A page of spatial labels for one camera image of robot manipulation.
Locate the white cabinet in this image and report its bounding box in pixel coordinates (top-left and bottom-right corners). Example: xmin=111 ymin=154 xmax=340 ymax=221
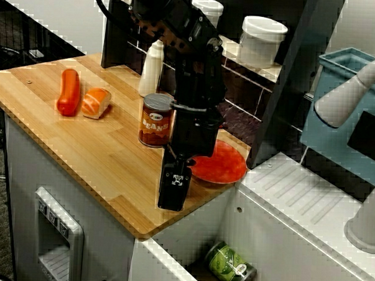
xmin=0 ymin=109 xmax=239 ymax=281

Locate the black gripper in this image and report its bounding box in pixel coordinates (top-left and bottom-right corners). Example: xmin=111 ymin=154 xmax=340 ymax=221
xmin=157 ymin=109 xmax=223 ymax=214

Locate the black wire mesh panel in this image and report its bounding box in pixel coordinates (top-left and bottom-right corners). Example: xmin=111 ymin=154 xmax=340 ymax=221
xmin=0 ymin=0 xmax=88 ymax=69

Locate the green peas can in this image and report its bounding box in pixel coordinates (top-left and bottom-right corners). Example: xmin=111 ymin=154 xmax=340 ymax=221
xmin=203 ymin=239 xmax=259 ymax=281

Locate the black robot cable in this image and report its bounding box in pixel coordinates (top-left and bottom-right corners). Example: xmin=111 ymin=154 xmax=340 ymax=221
xmin=89 ymin=0 xmax=119 ymax=24

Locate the dark grey shelf hutch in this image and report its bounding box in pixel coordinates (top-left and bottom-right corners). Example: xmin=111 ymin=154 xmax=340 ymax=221
xmin=96 ymin=0 xmax=348 ymax=173

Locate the white lidded plastic jar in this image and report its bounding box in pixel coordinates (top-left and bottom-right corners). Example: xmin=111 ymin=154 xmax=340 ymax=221
xmin=236 ymin=14 xmax=289 ymax=70
xmin=190 ymin=0 xmax=225 ymax=28

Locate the orange red plate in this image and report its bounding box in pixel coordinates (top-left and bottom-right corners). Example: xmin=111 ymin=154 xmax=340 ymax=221
xmin=189 ymin=137 xmax=249 ymax=185

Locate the grey toy faucet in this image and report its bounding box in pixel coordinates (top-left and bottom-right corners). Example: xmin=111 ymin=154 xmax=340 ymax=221
xmin=307 ymin=52 xmax=375 ymax=254

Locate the black rectangular block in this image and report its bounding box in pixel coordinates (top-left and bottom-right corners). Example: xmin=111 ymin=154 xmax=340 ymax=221
xmin=347 ymin=109 xmax=375 ymax=159

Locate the brown beans can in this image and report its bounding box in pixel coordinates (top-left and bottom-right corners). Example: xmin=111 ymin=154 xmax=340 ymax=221
xmin=138 ymin=93 xmax=177 ymax=150

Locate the white detergent bottle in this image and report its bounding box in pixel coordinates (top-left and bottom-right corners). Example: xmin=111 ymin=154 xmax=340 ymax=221
xmin=138 ymin=39 xmax=166 ymax=99

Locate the blue plastic bin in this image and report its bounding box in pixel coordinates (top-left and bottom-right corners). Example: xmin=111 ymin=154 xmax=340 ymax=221
xmin=297 ymin=45 xmax=375 ymax=187

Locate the grey dispenser panel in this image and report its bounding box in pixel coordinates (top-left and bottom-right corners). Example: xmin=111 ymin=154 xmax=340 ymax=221
xmin=30 ymin=185 xmax=88 ymax=281

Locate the salmon sushi toy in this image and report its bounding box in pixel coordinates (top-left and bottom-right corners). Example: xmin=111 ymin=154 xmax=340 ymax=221
xmin=81 ymin=86 xmax=113 ymax=121

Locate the white sink unit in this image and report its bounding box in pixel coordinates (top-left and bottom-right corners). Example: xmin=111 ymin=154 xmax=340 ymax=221
xmin=131 ymin=146 xmax=375 ymax=281

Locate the orange toy sausage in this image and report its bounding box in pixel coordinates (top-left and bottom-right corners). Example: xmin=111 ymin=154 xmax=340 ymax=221
xmin=56 ymin=68 xmax=81 ymax=117

